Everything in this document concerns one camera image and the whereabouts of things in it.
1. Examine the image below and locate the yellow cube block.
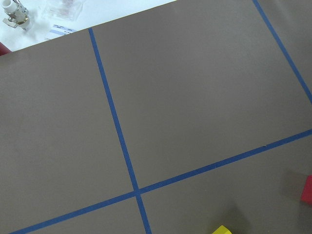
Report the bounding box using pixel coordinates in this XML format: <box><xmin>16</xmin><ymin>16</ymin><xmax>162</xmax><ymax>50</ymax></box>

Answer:
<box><xmin>212</xmin><ymin>225</ymin><xmax>232</xmax><ymax>234</ymax></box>

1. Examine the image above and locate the red cube block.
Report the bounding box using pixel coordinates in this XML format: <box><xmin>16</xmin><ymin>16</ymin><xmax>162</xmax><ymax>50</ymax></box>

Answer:
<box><xmin>300</xmin><ymin>175</ymin><xmax>312</xmax><ymax>205</ymax></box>

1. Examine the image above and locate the clear plastic bag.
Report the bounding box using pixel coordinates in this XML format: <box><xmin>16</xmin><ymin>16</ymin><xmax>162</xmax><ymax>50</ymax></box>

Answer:
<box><xmin>42</xmin><ymin>0</ymin><xmax>85</xmax><ymax>21</ymax></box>

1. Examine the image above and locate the red cylinder object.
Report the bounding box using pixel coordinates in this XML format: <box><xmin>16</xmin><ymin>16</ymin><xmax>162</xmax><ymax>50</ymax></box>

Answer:
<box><xmin>0</xmin><ymin>42</ymin><xmax>11</xmax><ymax>56</ymax></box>

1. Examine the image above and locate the metal fitting white cap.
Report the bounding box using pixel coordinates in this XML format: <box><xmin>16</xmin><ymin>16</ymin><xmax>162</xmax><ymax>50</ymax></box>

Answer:
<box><xmin>0</xmin><ymin>0</ymin><xmax>30</xmax><ymax>31</ymax></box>

